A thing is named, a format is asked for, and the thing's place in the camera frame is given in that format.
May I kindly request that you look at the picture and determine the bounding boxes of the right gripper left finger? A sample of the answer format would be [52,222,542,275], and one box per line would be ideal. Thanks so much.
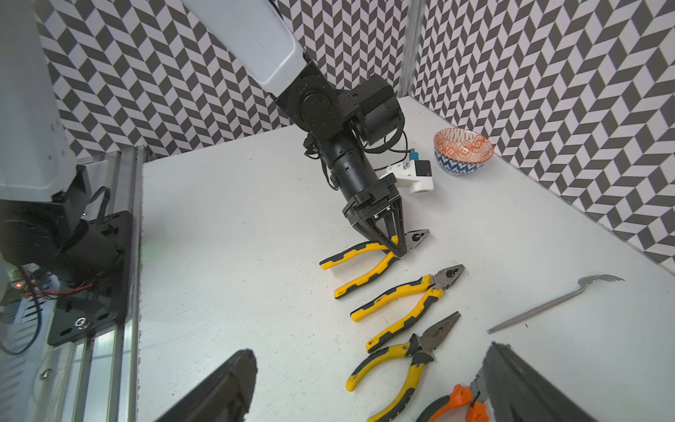
[157,349,258,422]

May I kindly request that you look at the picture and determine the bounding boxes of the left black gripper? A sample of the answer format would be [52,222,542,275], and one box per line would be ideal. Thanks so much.
[342,173,407,258]

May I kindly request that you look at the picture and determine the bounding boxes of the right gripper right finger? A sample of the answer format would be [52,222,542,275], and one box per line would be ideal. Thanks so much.
[482,343,594,422]

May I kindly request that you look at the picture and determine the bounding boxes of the yellow black pliers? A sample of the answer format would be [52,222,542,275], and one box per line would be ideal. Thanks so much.
[345,310,462,422]
[310,229,435,300]
[350,264,466,353]

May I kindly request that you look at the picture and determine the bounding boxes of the orange long nose pliers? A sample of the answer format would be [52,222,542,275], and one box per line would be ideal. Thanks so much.
[416,369,490,422]

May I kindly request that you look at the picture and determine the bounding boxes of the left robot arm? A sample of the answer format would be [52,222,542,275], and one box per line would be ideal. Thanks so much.
[185,0,407,258]

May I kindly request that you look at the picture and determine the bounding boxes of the orange patterned small bowl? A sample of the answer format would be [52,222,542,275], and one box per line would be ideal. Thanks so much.
[433,128,495,176]

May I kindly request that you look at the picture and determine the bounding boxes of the silver metal fork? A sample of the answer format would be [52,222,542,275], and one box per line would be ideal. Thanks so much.
[487,274,624,334]

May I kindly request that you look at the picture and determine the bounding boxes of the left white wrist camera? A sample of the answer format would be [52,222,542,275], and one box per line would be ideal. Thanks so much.
[380,151,434,194]

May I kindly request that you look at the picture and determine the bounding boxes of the aluminium front rail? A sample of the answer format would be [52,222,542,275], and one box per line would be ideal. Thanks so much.
[0,144,154,422]

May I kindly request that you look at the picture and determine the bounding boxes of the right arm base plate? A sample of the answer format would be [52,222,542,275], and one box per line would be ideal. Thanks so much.
[47,211,134,346]

